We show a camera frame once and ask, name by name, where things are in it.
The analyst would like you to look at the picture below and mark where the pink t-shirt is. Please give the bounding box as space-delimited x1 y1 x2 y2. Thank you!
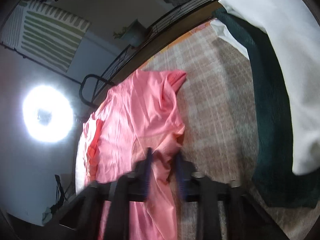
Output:
76 70 186 239

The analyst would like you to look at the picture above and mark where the black metal clothes rack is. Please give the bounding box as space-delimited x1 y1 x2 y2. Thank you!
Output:
0 0 273 110

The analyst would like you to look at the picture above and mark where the potted plant green pot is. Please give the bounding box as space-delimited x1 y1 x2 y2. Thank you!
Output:
113 20 147 48

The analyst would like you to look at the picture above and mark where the ring light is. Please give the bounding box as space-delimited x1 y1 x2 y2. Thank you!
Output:
22 85 74 143

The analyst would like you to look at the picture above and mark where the white folded garment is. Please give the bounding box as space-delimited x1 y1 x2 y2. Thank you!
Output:
218 0 319 176

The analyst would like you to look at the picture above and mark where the green striped wall hanging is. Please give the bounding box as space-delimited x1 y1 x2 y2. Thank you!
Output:
1 0 91 73

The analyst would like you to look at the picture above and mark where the plaid beige bed blanket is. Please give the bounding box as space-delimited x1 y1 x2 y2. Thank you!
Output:
75 19 320 240

